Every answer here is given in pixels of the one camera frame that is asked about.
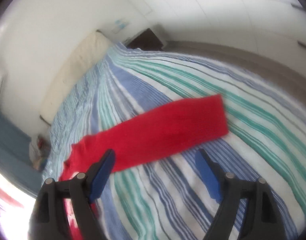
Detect striped blue green bedsheet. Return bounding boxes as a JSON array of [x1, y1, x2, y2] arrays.
[[43, 44, 306, 239]]

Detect dark bedside table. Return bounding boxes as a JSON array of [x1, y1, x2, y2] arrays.
[[124, 28, 164, 51]]

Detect pile of folded clothes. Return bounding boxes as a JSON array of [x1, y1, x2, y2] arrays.
[[29, 134, 51, 172]]

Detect red knit sweater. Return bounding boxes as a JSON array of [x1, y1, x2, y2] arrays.
[[60, 95, 228, 239]]

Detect blue curtain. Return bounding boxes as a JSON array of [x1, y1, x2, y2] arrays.
[[0, 113, 42, 197]]

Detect cream headboard cushion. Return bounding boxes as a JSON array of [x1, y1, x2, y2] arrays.
[[40, 31, 113, 125]]

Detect white wardrobe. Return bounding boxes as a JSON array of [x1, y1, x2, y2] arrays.
[[143, 0, 306, 65]]

